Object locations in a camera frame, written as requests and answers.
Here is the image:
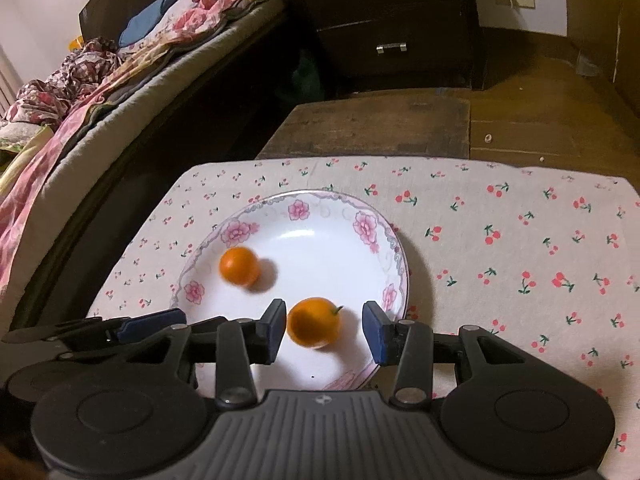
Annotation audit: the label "blue pillow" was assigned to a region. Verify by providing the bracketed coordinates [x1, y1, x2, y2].
[119, 0, 202, 45]

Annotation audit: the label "small orange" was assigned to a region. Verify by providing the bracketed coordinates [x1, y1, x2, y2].
[219, 246, 261, 287]
[286, 297, 345, 350]

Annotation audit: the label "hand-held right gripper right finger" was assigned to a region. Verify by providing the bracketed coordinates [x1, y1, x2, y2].
[362, 301, 527, 408]

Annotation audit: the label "cherry print white cloth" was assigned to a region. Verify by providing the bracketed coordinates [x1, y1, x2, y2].
[85, 156, 640, 479]

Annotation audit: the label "dark wooden nightstand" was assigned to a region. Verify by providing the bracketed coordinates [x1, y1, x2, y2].
[277, 0, 488, 100]

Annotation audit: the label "green plastic bag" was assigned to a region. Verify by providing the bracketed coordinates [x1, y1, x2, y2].
[291, 51, 323, 102]

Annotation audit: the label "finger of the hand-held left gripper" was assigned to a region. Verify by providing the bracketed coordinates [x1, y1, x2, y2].
[2, 308, 187, 349]

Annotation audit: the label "dark floral quilt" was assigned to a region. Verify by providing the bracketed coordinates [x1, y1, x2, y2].
[0, 36, 123, 126]

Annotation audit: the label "pink floral bed sheet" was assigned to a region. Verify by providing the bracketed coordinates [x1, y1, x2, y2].
[0, 0, 282, 311]

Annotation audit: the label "white floral rim plate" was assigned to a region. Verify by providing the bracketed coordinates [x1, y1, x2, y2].
[170, 189, 412, 392]

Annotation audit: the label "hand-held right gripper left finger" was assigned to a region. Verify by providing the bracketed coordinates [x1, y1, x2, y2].
[122, 299, 287, 408]

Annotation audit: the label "dark wooden bed frame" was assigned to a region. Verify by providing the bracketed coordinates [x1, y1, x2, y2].
[10, 0, 323, 333]

